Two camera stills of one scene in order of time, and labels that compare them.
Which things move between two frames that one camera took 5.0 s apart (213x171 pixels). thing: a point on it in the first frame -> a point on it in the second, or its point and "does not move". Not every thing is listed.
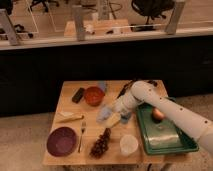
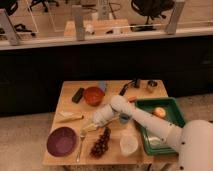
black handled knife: [128, 85] does not move
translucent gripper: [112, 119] -> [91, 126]
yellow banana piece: [63, 117] does not move
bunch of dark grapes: [102, 144] does not move
